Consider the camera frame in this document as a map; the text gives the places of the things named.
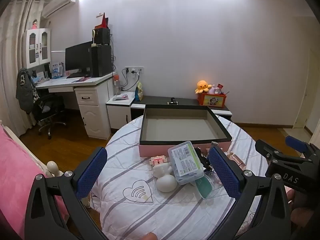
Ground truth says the orange octopus plush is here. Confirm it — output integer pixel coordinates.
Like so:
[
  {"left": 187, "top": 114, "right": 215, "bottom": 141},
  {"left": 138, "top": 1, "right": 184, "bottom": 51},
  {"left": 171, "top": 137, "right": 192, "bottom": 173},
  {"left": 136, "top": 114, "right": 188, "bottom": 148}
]
[{"left": 195, "top": 80, "right": 212, "bottom": 94}]

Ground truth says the pink storage box black rim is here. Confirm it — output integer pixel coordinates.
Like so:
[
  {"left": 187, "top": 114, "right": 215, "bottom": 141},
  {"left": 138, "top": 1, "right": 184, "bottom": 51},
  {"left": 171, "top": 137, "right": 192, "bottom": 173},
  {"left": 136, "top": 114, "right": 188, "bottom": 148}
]
[{"left": 139, "top": 104, "right": 233, "bottom": 157}]

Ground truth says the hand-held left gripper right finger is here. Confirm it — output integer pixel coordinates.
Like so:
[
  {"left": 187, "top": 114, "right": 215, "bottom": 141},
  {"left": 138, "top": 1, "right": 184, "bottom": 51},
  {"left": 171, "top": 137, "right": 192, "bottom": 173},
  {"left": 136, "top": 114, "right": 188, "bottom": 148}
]
[{"left": 207, "top": 145, "right": 292, "bottom": 240}]

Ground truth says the clear water bottle orange cap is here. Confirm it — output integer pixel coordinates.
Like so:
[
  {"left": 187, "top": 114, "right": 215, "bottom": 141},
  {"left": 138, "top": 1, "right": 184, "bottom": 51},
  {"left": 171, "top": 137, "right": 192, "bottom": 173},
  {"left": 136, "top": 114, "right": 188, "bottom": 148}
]
[{"left": 113, "top": 74, "right": 121, "bottom": 95}]

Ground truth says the red box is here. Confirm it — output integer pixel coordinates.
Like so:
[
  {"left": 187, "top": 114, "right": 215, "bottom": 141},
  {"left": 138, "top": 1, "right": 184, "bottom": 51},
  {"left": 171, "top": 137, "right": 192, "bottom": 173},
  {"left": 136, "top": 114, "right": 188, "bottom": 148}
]
[{"left": 94, "top": 12, "right": 109, "bottom": 29}]

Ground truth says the white door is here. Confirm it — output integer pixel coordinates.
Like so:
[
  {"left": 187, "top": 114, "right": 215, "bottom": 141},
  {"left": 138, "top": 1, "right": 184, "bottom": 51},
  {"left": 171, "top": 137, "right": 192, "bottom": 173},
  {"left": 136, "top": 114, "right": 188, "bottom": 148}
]
[{"left": 291, "top": 49, "right": 315, "bottom": 130}]

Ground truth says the black computer tower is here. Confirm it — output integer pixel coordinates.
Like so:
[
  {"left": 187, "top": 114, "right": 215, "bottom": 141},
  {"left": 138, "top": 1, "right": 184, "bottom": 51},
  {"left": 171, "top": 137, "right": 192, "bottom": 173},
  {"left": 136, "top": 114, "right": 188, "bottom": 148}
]
[{"left": 90, "top": 45, "right": 112, "bottom": 78}]

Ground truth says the white air conditioner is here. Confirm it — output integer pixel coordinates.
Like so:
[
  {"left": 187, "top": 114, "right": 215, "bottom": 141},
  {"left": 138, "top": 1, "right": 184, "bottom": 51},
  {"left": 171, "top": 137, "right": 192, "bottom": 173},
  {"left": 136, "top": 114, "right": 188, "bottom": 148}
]
[{"left": 41, "top": 0, "right": 76, "bottom": 18}]

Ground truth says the black speaker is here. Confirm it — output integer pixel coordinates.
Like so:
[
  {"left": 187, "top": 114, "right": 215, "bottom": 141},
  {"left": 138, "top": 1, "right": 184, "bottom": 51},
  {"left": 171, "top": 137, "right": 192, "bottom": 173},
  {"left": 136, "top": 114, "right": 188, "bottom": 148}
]
[{"left": 95, "top": 28, "right": 111, "bottom": 46}]

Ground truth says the clear teal plastic container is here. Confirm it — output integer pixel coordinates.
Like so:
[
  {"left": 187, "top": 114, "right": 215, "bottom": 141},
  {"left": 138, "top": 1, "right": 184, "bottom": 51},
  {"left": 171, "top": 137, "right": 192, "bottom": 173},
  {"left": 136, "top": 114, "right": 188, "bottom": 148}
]
[{"left": 194, "top": 172, "right": 223, "bottom": 200}]

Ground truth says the blue yellow snack bag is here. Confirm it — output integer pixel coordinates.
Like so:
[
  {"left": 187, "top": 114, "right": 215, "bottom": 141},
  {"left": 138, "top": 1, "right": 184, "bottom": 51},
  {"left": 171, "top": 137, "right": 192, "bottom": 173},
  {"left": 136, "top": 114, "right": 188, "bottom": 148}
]
[{"left": 135, "top": 82, "right": 144, "bottom": 101}]

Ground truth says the white computer desk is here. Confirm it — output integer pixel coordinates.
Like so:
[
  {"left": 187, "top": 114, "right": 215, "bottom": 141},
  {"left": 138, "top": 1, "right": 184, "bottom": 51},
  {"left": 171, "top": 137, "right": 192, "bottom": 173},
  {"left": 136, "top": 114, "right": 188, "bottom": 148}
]
[{"left": 34, "top": 72, "right": 117, "bottom": 140}]

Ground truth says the white glass-door cabinet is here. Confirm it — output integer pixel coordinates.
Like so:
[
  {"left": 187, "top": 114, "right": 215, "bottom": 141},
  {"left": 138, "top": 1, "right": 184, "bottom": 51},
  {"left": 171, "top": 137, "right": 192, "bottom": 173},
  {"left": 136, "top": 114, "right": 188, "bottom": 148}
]
[{"left": 22, "top": 28, "right": 52, "bottom": 69}]

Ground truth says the white bedpost knob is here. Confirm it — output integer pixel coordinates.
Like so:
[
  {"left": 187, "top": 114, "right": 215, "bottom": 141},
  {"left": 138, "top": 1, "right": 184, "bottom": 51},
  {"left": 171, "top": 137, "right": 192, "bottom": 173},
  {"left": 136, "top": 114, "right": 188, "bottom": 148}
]
[{"left": 46, "top": 161, "right": 63, "bottom": 178}]

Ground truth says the white plaster figurine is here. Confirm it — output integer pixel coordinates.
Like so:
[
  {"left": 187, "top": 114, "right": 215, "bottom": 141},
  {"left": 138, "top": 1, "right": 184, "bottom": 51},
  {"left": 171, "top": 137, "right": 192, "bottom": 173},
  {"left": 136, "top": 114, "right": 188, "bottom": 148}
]
[{"left": 153, "top": 163, "right": 178, "bottom": 193}]

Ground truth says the white nightstand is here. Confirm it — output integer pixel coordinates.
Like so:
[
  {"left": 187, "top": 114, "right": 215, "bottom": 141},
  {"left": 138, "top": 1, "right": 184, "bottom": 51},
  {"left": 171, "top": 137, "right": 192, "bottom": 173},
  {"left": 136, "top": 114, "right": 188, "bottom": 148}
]
[{"left": 105, "top": 92, "right": 137, "bottom": 130}]

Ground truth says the red toy crate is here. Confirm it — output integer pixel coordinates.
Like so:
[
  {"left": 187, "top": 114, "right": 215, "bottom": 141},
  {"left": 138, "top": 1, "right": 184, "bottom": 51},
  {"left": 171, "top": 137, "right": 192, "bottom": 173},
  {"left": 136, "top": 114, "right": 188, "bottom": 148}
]
[{"left": 197, "top": 91, "right": 227, "bottom": 109}]

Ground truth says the white striped quilt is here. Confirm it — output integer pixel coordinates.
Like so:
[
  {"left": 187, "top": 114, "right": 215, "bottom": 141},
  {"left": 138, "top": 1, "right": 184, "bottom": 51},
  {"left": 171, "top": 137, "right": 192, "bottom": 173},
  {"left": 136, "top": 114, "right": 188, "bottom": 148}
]
[{"left": 89, "top": 115, "right": 270, "bottom": 240}]

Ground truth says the black computer monitor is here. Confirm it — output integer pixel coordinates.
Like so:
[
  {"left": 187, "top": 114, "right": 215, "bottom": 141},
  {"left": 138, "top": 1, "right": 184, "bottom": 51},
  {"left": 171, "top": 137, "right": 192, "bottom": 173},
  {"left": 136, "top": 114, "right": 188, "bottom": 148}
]
[{"left": 65, "top": 41, "right": 93, "bottom": 75}]

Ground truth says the white wall power outlet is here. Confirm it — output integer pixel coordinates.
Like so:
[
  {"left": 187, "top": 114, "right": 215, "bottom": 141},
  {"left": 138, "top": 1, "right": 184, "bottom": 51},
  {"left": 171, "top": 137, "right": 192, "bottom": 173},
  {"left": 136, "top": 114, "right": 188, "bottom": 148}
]
[{"left": 125, "top": 66, "right": 145, "bottom": 75}]

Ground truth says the low black-top cabinet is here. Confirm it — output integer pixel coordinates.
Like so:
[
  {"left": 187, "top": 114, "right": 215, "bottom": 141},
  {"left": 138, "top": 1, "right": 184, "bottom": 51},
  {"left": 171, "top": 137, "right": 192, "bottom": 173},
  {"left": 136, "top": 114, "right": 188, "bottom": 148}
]
[{"left": 130, "top": 95, "right": 232, "bottom": 123}]

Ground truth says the clear plastic box green label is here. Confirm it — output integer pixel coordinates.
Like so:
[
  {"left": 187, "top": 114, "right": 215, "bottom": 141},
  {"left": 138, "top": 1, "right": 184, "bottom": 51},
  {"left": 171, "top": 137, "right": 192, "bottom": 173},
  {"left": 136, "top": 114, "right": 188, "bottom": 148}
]
[{"left": 167, "top": 141, "right": 206, "bottom": 185}]

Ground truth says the white curtain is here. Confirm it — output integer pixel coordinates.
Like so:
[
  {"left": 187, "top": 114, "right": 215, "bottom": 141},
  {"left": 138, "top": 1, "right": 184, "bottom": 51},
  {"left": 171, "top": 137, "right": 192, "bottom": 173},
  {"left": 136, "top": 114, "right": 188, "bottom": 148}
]
[{"left": 0, "top": 0, "right": 44, "bottom": 128}]

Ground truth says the black office chair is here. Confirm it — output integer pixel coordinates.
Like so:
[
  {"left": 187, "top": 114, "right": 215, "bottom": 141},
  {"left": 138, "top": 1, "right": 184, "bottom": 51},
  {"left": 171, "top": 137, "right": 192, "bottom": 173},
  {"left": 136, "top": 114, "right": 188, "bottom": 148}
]
[{"left": 31, "top": 90, "right": 67, "bottom": 140}]

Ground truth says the grey jacket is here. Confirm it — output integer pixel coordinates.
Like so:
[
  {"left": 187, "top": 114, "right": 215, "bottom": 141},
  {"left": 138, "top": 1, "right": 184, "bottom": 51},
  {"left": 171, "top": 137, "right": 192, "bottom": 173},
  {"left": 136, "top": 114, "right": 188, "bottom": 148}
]
[{"left": 15, "top": 68, "right": 37, "bottom": 112}]

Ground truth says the black mechanical part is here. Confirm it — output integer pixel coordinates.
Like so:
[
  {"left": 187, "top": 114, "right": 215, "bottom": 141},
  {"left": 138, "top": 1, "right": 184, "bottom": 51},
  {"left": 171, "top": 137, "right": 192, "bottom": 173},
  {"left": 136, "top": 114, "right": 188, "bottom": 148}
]
[{"left": 195, "top": 147, "right": 213, "bottom": 173}]

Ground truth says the pink block toy figure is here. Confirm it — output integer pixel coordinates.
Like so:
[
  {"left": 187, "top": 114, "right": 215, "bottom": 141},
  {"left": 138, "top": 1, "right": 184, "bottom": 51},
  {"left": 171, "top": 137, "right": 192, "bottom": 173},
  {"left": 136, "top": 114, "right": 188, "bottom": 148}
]
[{"left": 149, "top": 155, "right": 171, "bottom": 167}]

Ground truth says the pink blanket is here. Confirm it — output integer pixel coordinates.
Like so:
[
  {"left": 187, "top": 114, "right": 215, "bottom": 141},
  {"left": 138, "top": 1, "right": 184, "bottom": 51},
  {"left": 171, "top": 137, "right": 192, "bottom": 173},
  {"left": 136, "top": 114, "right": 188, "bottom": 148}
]
[{"left": 0, "top": 125, "right": 69, "bottom": 239}]

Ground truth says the person's right hand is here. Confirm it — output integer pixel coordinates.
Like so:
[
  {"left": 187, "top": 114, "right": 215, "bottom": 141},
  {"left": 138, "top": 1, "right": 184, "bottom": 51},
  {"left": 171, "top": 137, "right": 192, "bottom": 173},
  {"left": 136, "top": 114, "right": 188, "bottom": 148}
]
[{"left": 287, "top": 189, "right": 315, "bottom": 230}]

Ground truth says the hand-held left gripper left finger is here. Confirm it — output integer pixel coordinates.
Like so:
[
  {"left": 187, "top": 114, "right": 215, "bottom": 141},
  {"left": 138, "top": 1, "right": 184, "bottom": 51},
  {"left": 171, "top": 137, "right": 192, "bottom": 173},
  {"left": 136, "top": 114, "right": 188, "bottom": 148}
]
[{"left": 24, "top": 146, "right": 108, "bottom": 240}]

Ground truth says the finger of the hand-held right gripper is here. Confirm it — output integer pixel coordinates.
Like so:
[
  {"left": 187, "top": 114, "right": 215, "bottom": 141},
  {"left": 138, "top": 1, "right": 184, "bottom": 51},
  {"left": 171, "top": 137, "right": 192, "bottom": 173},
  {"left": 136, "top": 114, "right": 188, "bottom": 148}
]
[
  {"left": 255, "top": 139, "right": 279, "bottom": 161},
  {"left": 285, "top": 135, "right": 311, "bottom": 156}
]

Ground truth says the rose gold case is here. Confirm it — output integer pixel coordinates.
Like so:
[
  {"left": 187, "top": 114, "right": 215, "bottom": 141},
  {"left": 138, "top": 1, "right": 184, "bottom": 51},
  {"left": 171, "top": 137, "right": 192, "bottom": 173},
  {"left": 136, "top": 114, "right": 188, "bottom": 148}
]
[{"left": 226, "top": 152, "right": 246, "bottom": 169}]

